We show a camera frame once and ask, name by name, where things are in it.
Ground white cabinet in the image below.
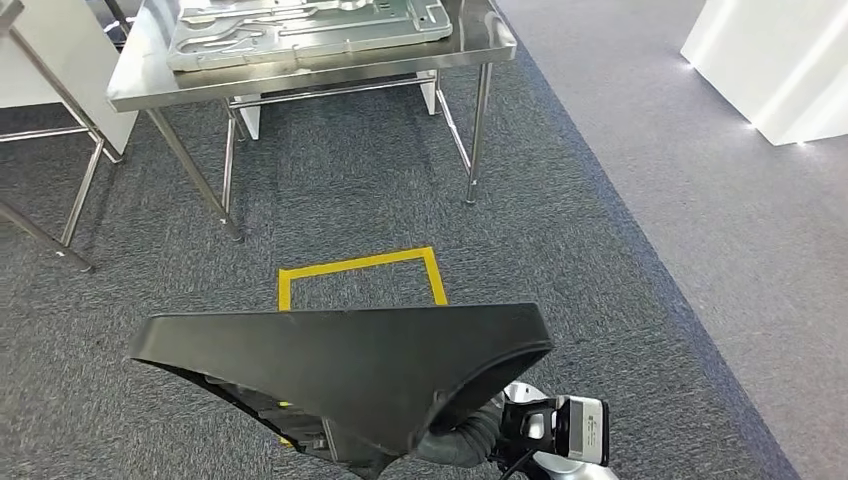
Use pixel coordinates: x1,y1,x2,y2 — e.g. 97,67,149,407
0,0,140,157

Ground white display plinth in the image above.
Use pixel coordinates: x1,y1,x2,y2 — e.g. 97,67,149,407
680,0,848,147

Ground stainless steel workbench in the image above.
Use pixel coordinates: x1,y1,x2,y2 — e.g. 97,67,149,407
105,0,518,243

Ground black cable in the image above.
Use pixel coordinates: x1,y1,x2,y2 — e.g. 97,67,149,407
496,450,538,480

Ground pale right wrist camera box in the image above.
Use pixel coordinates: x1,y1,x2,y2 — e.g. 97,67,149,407
556,395,611,467

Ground steel frame table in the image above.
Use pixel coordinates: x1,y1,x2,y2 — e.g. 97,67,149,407
0,0,127,274

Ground stamped grey metal panel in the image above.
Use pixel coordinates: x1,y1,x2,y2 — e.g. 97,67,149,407
165,0,455,73

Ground black plastic plate frame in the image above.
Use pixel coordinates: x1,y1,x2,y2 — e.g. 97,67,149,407
125,302,554,480

